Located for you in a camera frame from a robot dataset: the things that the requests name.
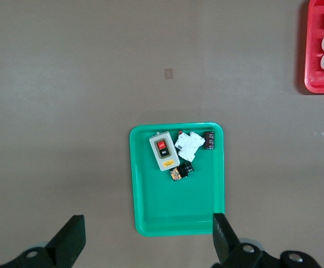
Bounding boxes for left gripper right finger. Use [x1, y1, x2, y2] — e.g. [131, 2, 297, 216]
[212, 213, 265, 268]

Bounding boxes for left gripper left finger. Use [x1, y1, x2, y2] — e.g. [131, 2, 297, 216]
[11, 214, 87, 268]

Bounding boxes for green plastic tray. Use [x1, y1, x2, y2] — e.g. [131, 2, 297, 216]
[128, 121, 225, 237]

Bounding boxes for red tray with fittings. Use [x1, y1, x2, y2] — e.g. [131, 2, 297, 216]
[304, 0, 324, 94]

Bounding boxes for black orange push button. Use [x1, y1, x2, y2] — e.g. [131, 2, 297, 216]
[169, 161, 195, 182]

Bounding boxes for dark cylindrical capacitor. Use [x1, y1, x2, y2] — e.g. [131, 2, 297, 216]
[204, 131, 216, 151]

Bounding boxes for white circuit breaker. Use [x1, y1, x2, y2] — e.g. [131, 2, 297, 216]
[174, 131, 207, 162]

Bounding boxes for grey on-off switch box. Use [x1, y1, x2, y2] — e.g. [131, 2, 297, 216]
[149, 131, 179, 171]

